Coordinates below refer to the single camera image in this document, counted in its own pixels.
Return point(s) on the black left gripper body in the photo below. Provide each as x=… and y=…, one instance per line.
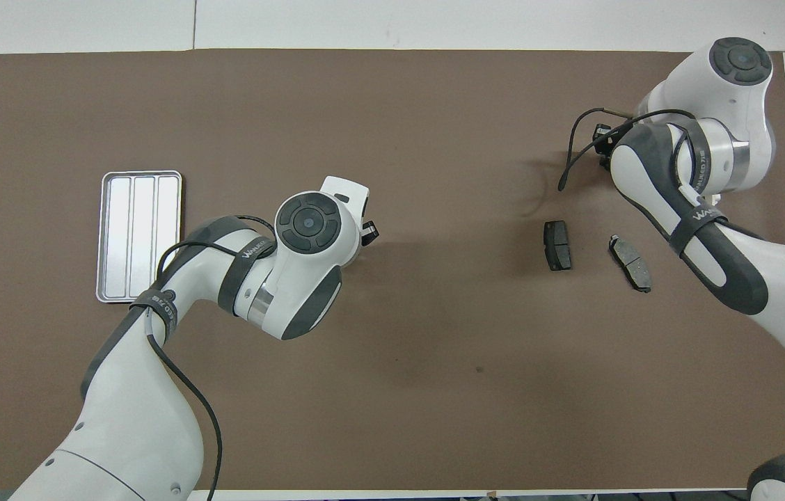
x=369, y=235

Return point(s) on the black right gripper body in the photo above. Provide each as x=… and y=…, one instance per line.
x=603, y=133

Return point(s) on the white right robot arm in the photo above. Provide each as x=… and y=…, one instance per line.
x=782, y=278

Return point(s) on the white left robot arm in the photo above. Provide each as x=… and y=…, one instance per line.
x=135, y=417

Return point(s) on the silver metal tray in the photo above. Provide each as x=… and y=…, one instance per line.
x=121, y=236

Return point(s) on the rectangular dark brake pad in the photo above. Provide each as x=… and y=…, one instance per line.
x=558, y=245

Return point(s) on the brown table mat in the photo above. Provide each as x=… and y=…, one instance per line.
x=434, y=125

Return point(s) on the curved dark brake pad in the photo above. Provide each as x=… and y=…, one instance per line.
x=632, y=264

